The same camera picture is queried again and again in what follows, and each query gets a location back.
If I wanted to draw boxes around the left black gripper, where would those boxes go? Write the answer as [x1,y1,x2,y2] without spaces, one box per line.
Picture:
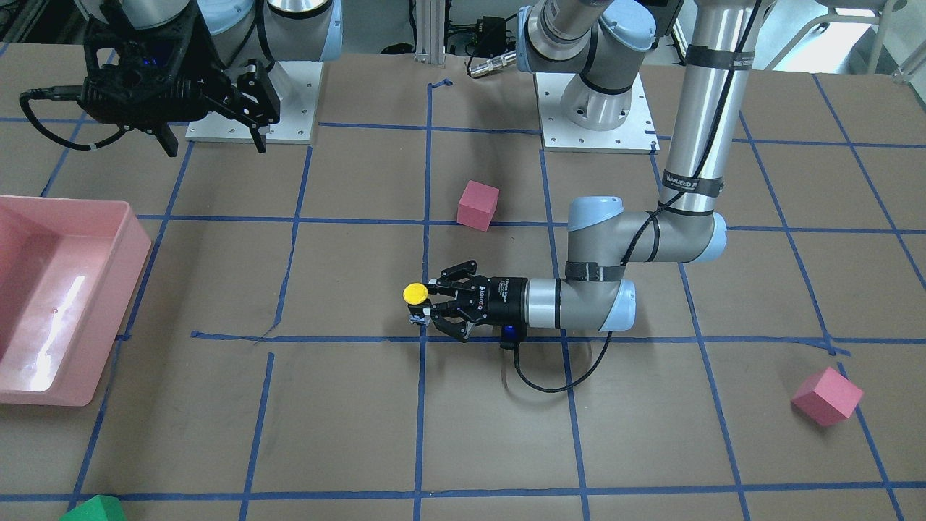
[408,260,529,342]

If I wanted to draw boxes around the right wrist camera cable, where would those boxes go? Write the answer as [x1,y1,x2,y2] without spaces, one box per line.
[19,87,131,151]

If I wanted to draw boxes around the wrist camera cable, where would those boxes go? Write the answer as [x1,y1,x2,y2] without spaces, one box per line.
[19,87,131,151]
[501,0,764,394]

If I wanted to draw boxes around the pink cube near edge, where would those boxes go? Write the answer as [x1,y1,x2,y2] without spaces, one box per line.
[791,368,865,428]

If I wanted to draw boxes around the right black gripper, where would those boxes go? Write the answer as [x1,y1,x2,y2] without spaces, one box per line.
[80,7,281,158]

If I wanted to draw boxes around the yellow push button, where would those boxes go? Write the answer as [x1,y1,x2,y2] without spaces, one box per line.
[402,281,431,309]

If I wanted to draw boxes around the pink plastic bin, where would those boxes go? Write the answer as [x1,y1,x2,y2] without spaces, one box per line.
[1,195,151,407]

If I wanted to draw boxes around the aluminium frame post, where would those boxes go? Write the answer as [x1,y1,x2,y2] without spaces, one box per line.
[413,0,446,68]

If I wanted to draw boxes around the metal cylinder connector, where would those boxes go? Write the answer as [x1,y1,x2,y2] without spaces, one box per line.
[467,51,518,79]

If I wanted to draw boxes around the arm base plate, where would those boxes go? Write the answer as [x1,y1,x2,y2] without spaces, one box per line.
[185,62,324,145]
[535,73,659,154]

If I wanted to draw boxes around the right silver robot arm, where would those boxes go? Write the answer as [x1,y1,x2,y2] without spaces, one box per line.
[77,1,343,157]

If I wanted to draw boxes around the black power adapter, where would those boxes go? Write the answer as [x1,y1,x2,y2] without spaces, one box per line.
[470,16,507,57]

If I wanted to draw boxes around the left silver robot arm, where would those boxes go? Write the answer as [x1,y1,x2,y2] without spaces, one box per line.
[404,1,771,347]

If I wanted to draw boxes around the pink cube centre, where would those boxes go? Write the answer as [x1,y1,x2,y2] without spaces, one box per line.
[456,180,500,232]

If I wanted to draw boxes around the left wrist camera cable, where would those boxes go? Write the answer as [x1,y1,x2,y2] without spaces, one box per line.
[501,0,764,394]

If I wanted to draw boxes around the green cube at corner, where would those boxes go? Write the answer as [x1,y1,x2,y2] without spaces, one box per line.
[59,495,128,521]

